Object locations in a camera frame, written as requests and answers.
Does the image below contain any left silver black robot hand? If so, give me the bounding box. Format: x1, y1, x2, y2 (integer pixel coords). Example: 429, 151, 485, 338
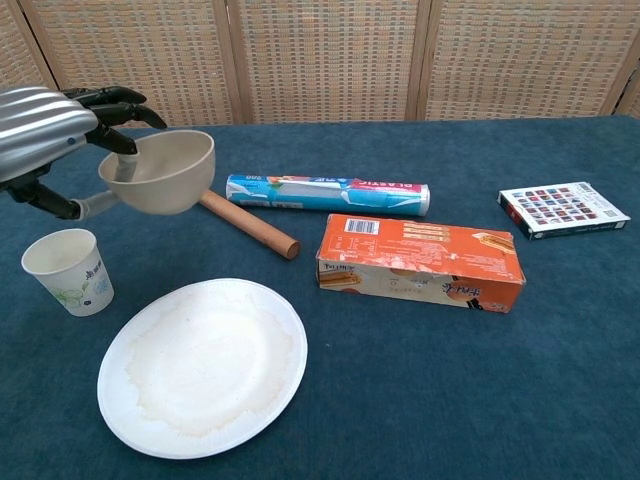
0, 85, 169, 222

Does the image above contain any beige bowl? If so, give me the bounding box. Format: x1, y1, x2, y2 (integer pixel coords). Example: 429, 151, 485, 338
97, 129, 217, 217

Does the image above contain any white printed paper cup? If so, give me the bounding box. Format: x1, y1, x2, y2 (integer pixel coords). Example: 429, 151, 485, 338
20, 227, 116, 318

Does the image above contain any brown wooden rolling pin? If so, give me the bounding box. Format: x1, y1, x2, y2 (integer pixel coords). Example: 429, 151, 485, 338
198, 189, 302, 262

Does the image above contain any blue plastic wrap roll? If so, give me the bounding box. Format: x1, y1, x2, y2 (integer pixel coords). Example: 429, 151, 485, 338
224, 173, 432, 220

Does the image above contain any white paper plate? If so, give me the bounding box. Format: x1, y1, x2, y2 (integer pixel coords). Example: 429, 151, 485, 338
96, 277, 309, 461

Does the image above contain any woven rattan folding screen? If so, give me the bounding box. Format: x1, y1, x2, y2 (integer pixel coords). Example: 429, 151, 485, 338
0, 0, 640, 136

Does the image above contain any orange biscuit box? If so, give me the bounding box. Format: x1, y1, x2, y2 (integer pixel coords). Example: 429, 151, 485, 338
315, 213, 528, 315

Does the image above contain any dark blue table cloth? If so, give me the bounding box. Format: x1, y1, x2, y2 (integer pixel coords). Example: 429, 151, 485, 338
0, 115, 640, 480

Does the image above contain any card box with coloured squares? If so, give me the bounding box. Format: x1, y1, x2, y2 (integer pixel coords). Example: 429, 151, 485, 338
496, 180, 632, 242

